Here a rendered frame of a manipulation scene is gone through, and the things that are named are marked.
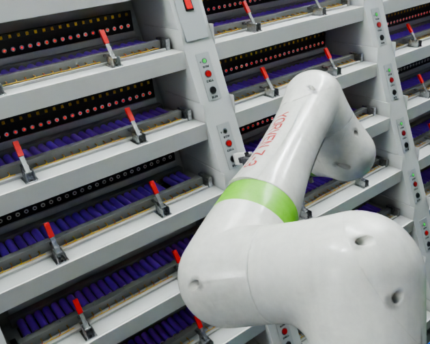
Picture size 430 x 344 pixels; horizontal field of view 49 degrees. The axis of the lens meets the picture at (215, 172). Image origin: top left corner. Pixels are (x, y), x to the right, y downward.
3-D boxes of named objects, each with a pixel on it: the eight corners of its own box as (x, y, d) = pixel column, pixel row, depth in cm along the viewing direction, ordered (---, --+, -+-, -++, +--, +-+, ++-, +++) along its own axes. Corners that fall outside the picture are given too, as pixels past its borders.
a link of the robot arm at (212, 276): (281, 353, 52) (229, 277, 47) (193, 347, 60) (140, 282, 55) (320, 237, 65) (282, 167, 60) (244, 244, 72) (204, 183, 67)
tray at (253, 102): (376, 76, 158) (379, 34, 152) (235, 128, 128) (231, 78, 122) (330, 67, 173) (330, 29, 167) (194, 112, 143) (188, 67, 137)
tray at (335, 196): (400, 181, 164) (404, 145, 158) (272, 254, 134) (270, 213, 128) (353, 164, 180) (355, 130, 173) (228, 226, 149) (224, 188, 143)
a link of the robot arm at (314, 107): (250, 245, 72) (314, 233, 65) (208, 190, 68) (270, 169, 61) (310, 119, 97) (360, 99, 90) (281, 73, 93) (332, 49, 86)
